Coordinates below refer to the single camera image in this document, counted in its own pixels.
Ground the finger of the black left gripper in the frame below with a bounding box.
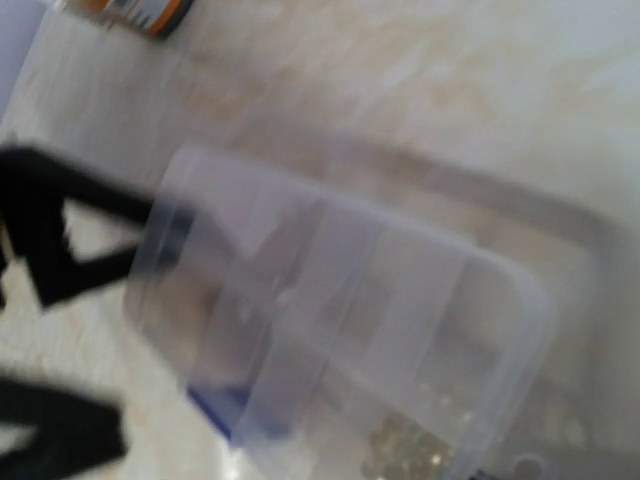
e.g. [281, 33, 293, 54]
[1, 375, 128, 479]
[0, 144, 196, 311]

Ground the clear plastic pill organizer box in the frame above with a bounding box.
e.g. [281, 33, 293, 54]
[122, 142, 609, 480]

